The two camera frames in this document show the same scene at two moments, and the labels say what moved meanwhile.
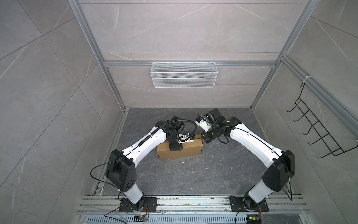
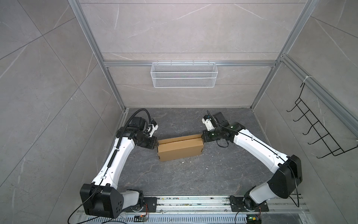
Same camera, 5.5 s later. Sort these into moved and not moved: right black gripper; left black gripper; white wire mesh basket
Moved: left black gripper
Not moved: white wire mesh basket; right black gripper
